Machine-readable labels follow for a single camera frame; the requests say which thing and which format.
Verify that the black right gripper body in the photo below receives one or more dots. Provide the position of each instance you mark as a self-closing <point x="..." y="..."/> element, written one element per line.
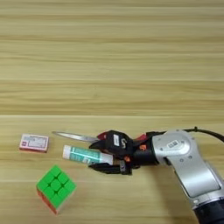
<point x="144" y="156"/>

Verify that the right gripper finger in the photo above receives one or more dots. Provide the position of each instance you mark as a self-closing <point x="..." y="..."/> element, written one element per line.
<point x="97" y="145"/>
<point x="105" y="168"/>

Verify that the green white glue stick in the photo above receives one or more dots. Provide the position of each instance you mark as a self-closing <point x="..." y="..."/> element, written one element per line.
<point x="87" y="155"/>

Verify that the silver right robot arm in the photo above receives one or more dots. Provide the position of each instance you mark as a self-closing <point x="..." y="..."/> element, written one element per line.
<point x="189" y="163"/>

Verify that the green faced puzzle cube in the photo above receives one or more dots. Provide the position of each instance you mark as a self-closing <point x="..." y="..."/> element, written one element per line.
<point x="56" y="188"/>

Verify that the small red white box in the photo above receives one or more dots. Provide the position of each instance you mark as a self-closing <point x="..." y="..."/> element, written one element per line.
<point x="34" y="143"/>

